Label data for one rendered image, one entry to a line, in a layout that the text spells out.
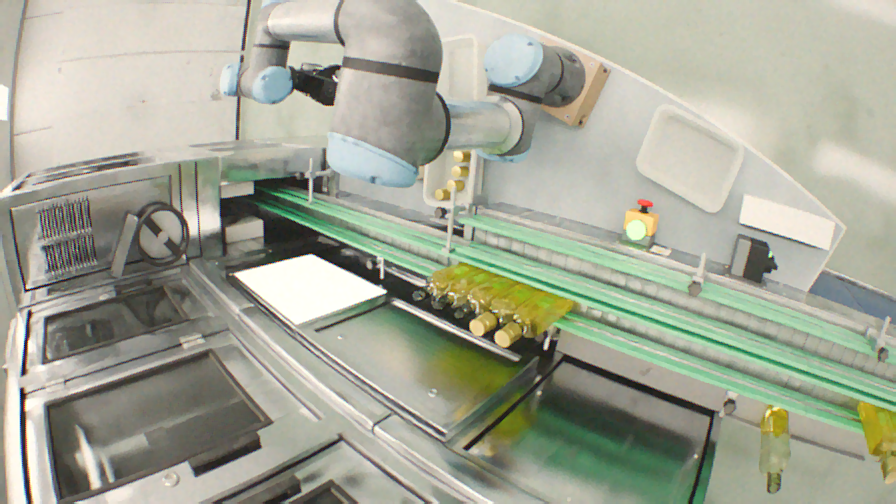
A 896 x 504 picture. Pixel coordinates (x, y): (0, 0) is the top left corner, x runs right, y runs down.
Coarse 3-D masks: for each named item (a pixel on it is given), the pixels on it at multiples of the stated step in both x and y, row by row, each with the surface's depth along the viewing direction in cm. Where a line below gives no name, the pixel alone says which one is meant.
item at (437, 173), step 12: (444, 156) 123; (432, 168) 121; (444, 168) 124; (432, 180) 122; (444, 180) 125; (468, 180) 120; (432, 192) 124; (456, 192) 123; (468, 192) 112; (432, 204) 121; (444, 204) 119; (456, 204) 120
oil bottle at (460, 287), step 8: (480, 272) 98; (488, 272) 99; (456, 280) 92; (464, 280) 93; (472, 280) 93; (480, 280) 93; (488, 280) 95; (448, 288) 90; (456, 288) 89; (464, 288) 89; (456, 296) 88; (464, 296) 88; (456, 304) 89
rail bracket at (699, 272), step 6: (702, 252) 66; (702, 258) 66; (702, 264) 66; (696, 270) 72; (702, 270) 66; (696, 276) 67; (702, 276) 67; (696, 282) 64; (702, 282) 66; (690, 288) 64; (696, 288) 63; (690, 294) 64; (696, 294) 63
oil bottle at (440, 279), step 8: (456, 264) 101; (464, 264) 102; (432, 272) 95; (440, 272) 95; (448, 272) 96; (456, 272) 96; (464, 272) 97; (472, 272) 99; (432, 280) 92; (440, 280) 92; (448, 280) 92; (440, 288) 91; (432, 296) 93
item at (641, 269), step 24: (480, 216) 104; (528, 240) 89; (552, 240) 90; (600, 264) 79; (624, 264) 78; (648, 264) 79; (720, 288) 69; (768, 312) 58; (792, 312) 59; (840, 336) 48; (888, 360) 38
